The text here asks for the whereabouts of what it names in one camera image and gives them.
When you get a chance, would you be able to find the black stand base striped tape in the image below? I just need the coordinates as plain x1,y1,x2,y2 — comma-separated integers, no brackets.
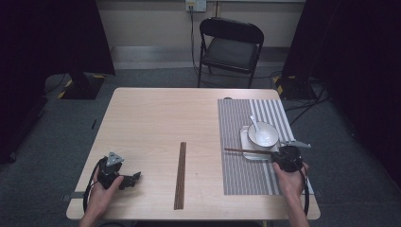
57,71,106,101
273,75,316,101

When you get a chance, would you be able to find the black curtain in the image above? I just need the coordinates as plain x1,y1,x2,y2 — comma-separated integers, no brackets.
282,0,401,187
0,0,116,165

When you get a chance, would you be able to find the row of brown chopsticks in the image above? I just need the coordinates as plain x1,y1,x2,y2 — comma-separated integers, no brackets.
173,141,187,211

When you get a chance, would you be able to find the white square plate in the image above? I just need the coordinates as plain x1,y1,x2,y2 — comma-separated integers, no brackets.
239,125,283,162

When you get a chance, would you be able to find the white round bowl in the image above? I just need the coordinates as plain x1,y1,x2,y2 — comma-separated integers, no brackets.
247,121,281,148

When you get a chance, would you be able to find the person's left hand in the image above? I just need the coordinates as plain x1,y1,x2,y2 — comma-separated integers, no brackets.
86,174,125,218

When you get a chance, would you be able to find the white wall power outlet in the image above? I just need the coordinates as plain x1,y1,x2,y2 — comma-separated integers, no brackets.
184,0,207,13

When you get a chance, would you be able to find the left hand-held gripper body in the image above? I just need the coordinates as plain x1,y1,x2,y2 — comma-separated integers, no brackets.
96,151,129,191

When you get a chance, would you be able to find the black folding chair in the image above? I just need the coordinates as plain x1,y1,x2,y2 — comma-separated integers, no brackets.
198,17,265,89

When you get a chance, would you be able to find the grey white striped placemat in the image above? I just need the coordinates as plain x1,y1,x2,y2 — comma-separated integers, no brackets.
217,98,315,196

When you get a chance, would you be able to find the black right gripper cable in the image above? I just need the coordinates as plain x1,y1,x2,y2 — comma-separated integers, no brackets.
297,162,311,217

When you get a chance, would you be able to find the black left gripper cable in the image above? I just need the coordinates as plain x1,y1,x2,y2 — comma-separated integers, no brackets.
82,157,107,215

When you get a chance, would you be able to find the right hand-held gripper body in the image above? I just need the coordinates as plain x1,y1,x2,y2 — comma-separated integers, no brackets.
272,140,312,173

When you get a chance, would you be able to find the black floor cable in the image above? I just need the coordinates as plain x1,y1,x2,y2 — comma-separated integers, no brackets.
44,74,67,96
284,82,330,112
288,94,325,127

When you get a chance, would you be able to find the white ceramic spoon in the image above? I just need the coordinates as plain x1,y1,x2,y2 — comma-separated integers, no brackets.
249,114,272,147

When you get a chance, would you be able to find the person's right hand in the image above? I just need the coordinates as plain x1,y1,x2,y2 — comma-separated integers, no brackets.
272,161,311,199

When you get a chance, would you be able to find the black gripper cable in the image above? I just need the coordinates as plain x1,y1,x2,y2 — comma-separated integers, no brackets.
82,157,107,215
297,162,311,217

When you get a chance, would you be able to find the single brown wooden chopstick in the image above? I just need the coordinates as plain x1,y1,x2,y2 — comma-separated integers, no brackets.
224,147,276,156

